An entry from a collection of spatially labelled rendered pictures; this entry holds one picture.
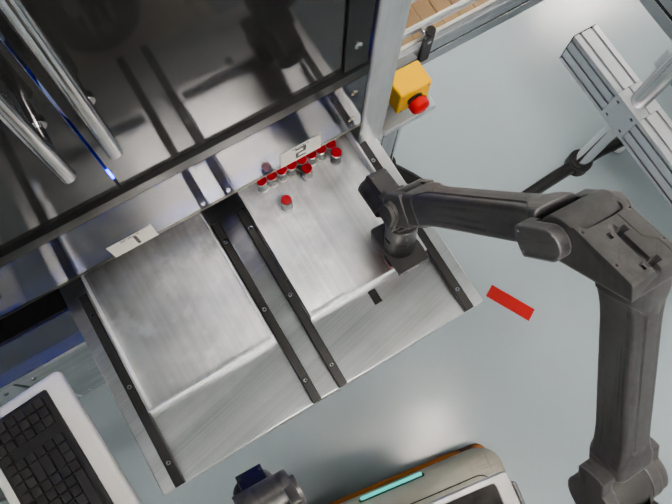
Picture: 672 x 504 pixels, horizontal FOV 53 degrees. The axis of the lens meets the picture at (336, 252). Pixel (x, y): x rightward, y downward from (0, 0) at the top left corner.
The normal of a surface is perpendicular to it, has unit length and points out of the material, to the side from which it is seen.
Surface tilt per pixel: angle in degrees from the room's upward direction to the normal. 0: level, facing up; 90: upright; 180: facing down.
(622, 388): 78
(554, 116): 0
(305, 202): 0
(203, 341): 0
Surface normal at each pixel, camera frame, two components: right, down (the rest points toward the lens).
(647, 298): 0.48, 0.42
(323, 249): 0.03, -0.25
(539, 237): -0.86, 0.41
